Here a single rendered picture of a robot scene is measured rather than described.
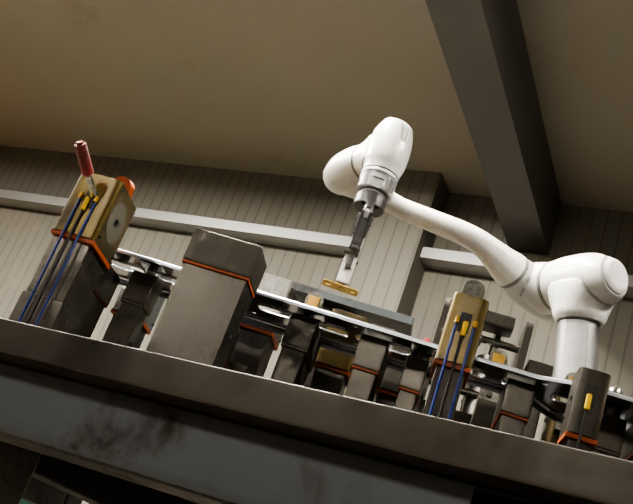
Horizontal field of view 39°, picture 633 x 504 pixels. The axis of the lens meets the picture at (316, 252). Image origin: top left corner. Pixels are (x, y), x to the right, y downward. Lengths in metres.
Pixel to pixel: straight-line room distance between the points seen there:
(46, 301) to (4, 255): 4.67
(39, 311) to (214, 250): 0.29
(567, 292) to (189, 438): 1.44
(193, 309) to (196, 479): 0.56
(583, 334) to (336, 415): 1.43
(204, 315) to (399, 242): 3.19
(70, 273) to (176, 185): 4.18
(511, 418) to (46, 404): 0.80
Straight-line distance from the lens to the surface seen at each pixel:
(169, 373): 0.93
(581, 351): 2.20
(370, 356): 1.54
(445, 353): 1.38
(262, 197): 5.29
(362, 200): 2.06
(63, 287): 1.49
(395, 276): 4.48
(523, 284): 2.33
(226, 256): 1.47
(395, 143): 2.12
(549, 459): 0.78
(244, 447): 0.91
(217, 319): 1.43
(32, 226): 6.13
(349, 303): 1.93
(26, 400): 1.08
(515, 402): 1.54
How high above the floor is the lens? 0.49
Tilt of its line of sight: 23 degrees up
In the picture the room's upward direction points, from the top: 21 degrees clockwise
